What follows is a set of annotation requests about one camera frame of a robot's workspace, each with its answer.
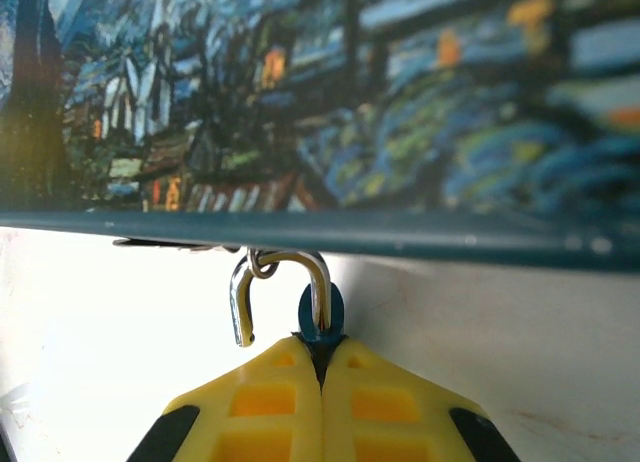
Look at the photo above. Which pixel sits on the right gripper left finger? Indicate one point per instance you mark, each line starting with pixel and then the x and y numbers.
pixel 260 382

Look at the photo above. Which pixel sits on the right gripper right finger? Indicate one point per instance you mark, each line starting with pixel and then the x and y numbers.
pixel 395 387

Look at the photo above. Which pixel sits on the silver metal hook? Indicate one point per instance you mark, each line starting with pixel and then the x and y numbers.
pixel 318 317

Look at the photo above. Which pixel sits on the starry night painted tin box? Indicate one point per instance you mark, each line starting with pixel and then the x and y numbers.
pixel 320 107

